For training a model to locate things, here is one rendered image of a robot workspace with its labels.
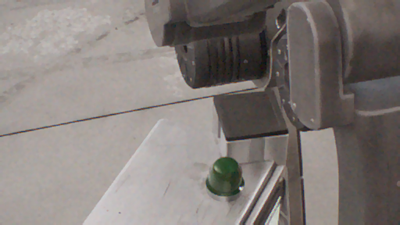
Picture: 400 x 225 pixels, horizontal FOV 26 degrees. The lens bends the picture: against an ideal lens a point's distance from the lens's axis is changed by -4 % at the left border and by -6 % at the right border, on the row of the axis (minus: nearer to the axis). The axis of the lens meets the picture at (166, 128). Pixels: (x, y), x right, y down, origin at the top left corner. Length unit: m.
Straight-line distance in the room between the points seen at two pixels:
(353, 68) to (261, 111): 0.16
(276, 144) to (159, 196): 0.09
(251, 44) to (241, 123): 1.07
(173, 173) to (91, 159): 2.18
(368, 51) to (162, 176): 0.20
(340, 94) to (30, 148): 2.41
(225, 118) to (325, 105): 0.15
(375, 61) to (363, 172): 0.07
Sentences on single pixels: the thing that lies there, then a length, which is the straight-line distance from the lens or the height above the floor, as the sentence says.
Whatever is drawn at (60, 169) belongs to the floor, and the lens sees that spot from 2.76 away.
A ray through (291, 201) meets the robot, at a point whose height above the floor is 0.59.
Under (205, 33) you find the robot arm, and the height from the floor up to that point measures 1.42.
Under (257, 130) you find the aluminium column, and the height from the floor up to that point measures 1.50.
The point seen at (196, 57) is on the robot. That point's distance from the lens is 1.65.
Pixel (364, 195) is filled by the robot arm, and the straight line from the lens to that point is 0.51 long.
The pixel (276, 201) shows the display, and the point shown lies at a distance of 0.62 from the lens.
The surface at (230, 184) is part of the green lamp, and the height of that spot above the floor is 1.49.
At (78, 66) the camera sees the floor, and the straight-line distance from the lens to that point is 3.15.
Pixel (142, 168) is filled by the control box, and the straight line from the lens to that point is 0.61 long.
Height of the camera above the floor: 1.90
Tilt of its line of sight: 41 degrees down
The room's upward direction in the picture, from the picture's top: 1 degrees counter-clockwise
